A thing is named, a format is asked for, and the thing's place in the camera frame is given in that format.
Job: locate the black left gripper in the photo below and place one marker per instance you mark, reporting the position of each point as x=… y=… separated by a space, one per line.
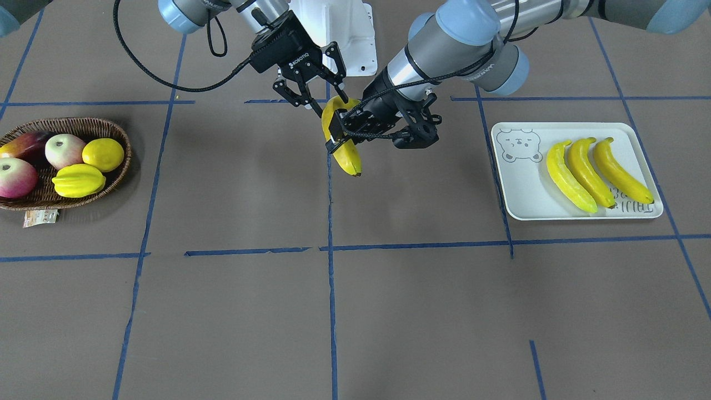
x=382 y=93

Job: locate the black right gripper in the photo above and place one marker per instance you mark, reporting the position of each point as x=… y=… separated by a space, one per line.
x=300 y=65

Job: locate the yellow banana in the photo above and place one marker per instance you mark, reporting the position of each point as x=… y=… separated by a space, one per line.
x=585 y=174
x=617 y=175
x=339 y=144
x=565 y=181

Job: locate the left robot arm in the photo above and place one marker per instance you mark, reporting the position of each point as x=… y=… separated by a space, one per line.
x=475 y=41

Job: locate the white rectangular plate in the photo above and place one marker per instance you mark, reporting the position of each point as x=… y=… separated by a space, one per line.
x=530 y=194

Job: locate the brown wicker basket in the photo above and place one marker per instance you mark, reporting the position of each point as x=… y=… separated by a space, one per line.
x=86 y=128

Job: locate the paper tag under basket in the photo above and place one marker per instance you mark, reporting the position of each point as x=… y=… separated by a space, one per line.
x=40 y=217

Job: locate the yellow lemon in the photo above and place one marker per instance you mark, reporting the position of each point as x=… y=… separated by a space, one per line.
x=106 y=154

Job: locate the yellow starfruit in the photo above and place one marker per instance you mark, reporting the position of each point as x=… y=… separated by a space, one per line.
x=78 y=180

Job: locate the red apple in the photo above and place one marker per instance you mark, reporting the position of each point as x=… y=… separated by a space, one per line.
x=63 y=150
x=18 y=177

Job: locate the orange mango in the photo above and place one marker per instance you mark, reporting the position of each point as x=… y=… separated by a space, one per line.
x=29 y=146

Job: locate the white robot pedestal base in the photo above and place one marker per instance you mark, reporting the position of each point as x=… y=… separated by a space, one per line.
x=349 y=24

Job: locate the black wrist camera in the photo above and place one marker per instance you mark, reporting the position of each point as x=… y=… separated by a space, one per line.
x=347 y=130

